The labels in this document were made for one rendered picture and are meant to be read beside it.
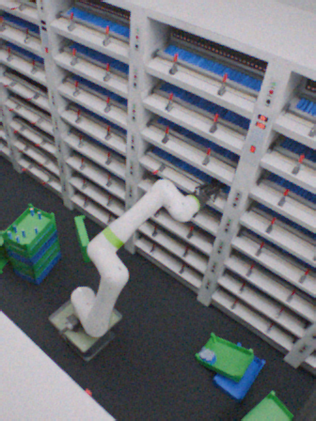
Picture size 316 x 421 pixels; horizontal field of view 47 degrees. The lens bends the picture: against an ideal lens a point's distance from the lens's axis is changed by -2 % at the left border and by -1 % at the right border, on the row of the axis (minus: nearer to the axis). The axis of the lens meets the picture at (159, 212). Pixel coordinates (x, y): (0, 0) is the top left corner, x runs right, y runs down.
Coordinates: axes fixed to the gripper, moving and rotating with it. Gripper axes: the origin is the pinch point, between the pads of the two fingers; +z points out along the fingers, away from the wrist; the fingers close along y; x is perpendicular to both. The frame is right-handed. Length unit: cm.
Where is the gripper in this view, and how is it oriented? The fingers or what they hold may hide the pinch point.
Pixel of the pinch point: (216, 185)
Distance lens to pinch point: 202.2
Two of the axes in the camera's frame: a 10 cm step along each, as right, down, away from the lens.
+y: -7.8, -5.0, 3.8
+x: -2.0, 7.7, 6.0
